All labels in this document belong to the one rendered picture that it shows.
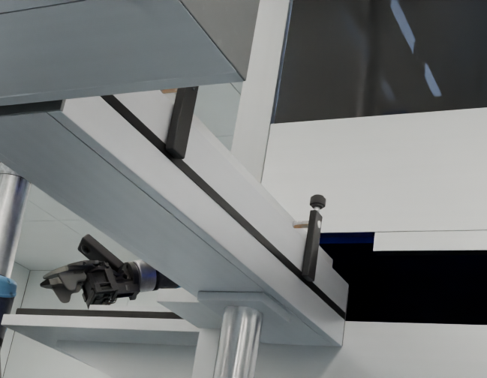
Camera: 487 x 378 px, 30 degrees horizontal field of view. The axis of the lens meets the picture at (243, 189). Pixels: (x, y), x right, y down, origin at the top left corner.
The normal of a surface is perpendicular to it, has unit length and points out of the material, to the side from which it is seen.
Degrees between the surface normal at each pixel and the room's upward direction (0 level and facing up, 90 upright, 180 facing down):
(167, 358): 90
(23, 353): 90
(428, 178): 90
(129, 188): 180
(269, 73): 90
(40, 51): 180
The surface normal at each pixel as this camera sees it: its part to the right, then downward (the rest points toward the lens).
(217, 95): -0.15, 0.91
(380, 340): -0.41, -0.41
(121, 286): 0.40, -0.63
